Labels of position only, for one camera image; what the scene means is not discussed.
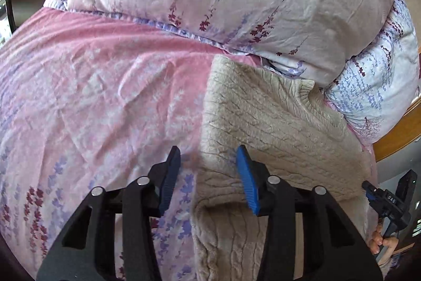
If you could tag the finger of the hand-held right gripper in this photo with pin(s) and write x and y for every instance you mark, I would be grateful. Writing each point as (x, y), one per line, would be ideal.
(370, 191)

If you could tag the wooden bed frame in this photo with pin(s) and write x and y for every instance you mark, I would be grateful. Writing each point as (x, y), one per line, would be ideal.
(399, 136)

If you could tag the black curved frame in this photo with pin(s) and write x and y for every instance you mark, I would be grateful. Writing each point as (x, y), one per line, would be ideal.
(10, 7)

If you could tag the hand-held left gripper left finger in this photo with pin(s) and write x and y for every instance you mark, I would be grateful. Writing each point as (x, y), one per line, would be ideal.
(168, 184)

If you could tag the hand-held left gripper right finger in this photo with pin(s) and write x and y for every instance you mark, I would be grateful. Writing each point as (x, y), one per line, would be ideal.
(247, 182)

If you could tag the person's right hand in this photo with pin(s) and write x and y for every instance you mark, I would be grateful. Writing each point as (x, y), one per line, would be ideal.
(388, 242)

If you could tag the pink floral bedsheet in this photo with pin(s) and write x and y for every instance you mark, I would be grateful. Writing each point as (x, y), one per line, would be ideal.
(98, 86)

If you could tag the white blue-flowered pillow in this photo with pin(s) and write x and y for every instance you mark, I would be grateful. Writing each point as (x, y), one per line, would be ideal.
(384, 77)

